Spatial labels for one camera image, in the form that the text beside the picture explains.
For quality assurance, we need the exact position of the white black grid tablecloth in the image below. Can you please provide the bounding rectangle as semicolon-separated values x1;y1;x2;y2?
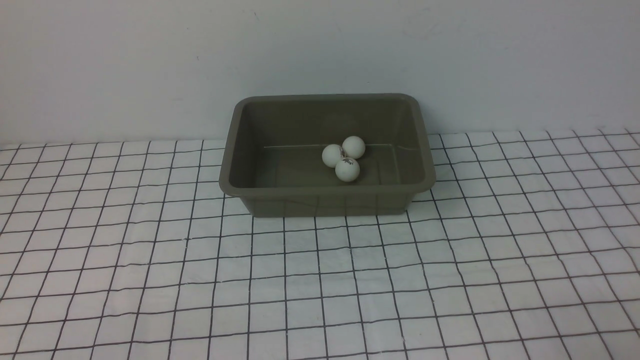
0;129;640;360

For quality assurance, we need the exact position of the white ping-pong ball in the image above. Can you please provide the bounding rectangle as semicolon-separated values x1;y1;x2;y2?
334;157;361;183
321;144;346;169
342;136;366;160

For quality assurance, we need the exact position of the olive green plastic bin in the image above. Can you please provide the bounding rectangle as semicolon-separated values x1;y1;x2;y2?
219;93;437;218

